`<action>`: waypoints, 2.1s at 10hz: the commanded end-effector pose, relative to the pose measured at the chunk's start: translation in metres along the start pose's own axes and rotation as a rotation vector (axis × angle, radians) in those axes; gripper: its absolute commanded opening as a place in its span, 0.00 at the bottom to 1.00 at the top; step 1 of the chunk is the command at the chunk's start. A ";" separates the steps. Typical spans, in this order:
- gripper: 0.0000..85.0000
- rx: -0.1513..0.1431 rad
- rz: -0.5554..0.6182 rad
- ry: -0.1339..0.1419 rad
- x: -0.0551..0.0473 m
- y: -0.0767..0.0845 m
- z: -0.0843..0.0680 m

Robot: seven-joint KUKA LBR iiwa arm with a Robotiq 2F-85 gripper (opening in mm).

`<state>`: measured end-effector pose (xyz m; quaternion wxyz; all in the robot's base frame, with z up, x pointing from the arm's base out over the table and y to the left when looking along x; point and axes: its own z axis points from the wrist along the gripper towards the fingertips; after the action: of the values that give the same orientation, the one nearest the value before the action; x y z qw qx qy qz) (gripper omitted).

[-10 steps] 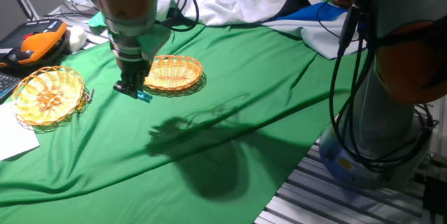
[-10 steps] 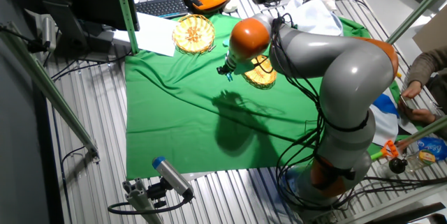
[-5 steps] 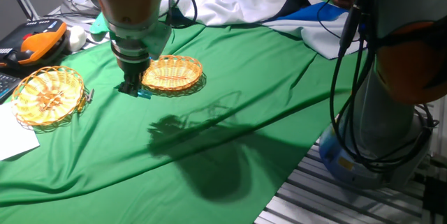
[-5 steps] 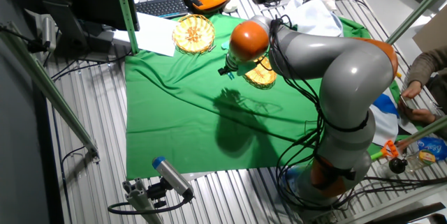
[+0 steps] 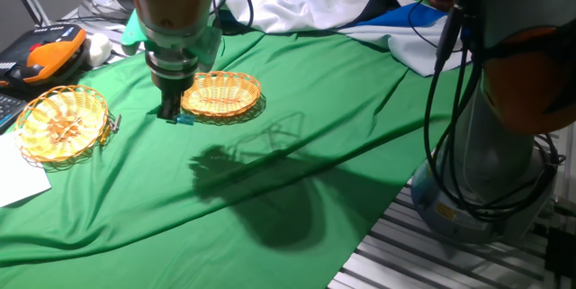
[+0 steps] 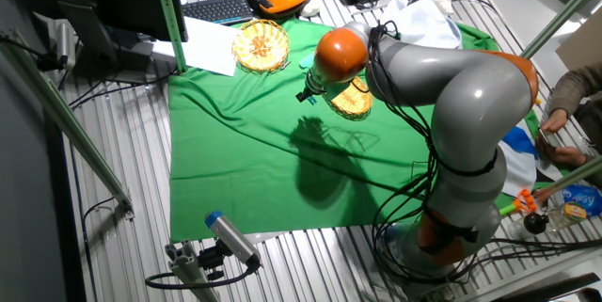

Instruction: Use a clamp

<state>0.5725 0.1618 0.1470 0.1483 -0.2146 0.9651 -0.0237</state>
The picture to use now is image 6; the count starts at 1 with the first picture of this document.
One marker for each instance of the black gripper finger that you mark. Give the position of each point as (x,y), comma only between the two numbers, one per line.
(309,96)
(302,97)

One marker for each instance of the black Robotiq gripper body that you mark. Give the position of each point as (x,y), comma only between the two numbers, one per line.
(314,86)

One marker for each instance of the dark smartphone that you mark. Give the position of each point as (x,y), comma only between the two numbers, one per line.
(548,138)

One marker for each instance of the tan-sleeved right forearm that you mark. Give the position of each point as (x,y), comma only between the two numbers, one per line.
(578,85)

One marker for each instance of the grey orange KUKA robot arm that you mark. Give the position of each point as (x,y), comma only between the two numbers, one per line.
(470,95)

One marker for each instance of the tan-sleeved person right hand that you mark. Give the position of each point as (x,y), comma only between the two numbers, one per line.
(556,121)

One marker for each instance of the tan-sleeved person left hand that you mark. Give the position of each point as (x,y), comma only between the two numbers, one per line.
(564,156)

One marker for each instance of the grey plastic clothespin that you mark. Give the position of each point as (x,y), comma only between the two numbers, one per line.
(286,64)

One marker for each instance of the oval orange wicker basket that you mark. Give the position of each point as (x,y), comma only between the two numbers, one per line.
(353,102)

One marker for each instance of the round yellow wicker basket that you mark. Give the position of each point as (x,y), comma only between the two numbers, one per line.
(261,45)

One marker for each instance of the white round roll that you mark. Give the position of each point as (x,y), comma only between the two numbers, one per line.
(310,9)

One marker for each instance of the green cloth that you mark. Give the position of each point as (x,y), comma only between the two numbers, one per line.
(235,151)

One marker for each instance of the white paper sheet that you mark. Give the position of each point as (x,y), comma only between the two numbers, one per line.
(207,45)

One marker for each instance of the black keyboard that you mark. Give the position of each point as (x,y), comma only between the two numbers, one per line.
(218,9)

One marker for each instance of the white blue black cloth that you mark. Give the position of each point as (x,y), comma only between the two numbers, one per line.
(423,24)

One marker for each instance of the grey monitor stand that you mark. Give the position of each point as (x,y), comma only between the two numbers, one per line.
(89,34)

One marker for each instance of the orange green hand tool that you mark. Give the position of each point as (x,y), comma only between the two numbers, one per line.
(522,201)

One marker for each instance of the black round knob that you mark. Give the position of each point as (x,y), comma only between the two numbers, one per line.
(535,223)

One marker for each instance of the brown cardboard sheet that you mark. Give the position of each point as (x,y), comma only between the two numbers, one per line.
(583,48)

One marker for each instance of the glass jar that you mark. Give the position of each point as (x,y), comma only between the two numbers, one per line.
(566,215)

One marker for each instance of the blue plastic bag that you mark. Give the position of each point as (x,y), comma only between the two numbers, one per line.
(585,198)

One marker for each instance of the green aluminium frame post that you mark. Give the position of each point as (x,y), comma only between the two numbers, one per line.
(168,15)

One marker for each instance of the silver camera blue cap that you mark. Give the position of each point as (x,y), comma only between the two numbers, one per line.
(232,238)

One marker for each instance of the aluminium profile camera mount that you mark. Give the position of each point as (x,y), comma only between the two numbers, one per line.
(188,269)

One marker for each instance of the grey green frame beam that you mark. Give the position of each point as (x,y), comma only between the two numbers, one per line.
(61,114)

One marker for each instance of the small silver camera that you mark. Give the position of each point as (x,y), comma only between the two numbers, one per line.
(66,43)

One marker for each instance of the green aluminium frame beam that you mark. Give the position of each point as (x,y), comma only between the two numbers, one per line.
(571,175)
(557,20)

